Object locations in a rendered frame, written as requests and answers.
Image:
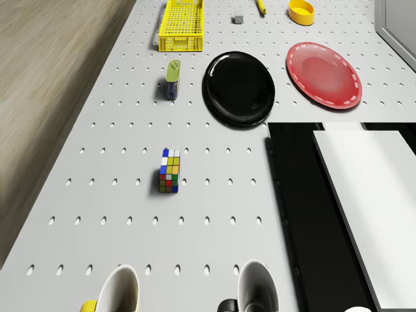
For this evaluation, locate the puzzle cube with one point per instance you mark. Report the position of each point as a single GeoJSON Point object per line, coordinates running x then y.
{"type": "Point", "coordinates": [169, 172]}

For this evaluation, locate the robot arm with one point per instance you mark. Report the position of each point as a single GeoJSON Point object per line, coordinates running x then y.
{"type": "Point", "coordinates": [357, 309]}

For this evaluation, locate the black plate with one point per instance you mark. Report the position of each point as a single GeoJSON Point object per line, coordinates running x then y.
{"type": "Point", "coordinates": [239, 89]}

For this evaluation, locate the flat-sided can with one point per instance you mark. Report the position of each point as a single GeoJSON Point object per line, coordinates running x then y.
{"type": "Point", "coordinates": [172, 79]}

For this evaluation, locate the black stove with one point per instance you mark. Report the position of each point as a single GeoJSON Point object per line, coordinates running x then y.
{"type": "Point", "coordinates": [308, 195]}

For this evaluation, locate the yellow basket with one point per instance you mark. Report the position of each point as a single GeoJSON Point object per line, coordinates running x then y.
{"type": "Point", "coordinates": [179, 44]}

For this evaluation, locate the red plate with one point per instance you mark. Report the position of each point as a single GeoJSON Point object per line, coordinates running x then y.
{"type": "Point", "coordinates": [323, 76]}

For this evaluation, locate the black mug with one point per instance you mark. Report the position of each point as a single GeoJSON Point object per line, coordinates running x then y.
{"type": "Point", "coordinates": [256, 289]}

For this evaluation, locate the grey cube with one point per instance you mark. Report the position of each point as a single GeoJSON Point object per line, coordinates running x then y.
{"type": "Point", "coordinates": [238, 17]}

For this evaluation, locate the banana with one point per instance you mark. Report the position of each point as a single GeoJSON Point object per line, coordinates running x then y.
{"type": "Point", "coordinates": [262, 7]}

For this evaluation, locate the yellow mug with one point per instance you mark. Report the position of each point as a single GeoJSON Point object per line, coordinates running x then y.
{"type": "Point", "coordinates": [117, 292]}

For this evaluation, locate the yellow bowl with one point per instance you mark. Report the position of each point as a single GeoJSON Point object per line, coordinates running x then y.
{"type": "Point", "coordinates": [302, 17]}

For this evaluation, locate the white cabinet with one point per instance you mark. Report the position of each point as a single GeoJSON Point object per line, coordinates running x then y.
{"type": "Point", "coordinates": [398, 22]}

